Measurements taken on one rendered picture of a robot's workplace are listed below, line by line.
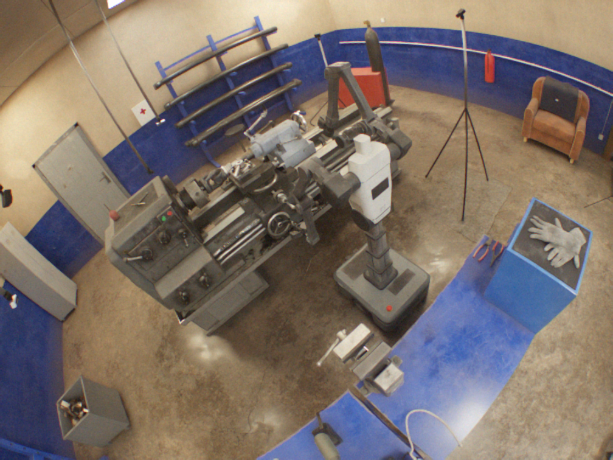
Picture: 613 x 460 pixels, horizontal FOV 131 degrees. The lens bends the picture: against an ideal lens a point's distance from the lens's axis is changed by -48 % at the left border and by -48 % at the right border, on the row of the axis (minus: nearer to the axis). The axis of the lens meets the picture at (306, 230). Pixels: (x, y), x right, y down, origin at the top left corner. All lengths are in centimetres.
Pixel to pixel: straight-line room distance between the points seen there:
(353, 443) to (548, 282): 97
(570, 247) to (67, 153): 563
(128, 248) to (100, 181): 323
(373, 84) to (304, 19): 247
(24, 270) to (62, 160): 189
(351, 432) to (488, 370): 63
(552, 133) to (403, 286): 310
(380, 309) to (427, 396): 95
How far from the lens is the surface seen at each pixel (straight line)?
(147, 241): 197
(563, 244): 117
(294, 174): 223
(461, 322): 132
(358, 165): 119
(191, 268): 207
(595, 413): 270
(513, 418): 226
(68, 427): 342
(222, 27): 536
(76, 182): 523
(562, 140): 426
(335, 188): 114
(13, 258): 490
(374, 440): 121
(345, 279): 212
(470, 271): 145
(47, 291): 512
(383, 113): 291
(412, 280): 207
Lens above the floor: 206
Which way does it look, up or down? 45 degrees down
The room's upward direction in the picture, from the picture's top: 24 degrees counter-clockwise
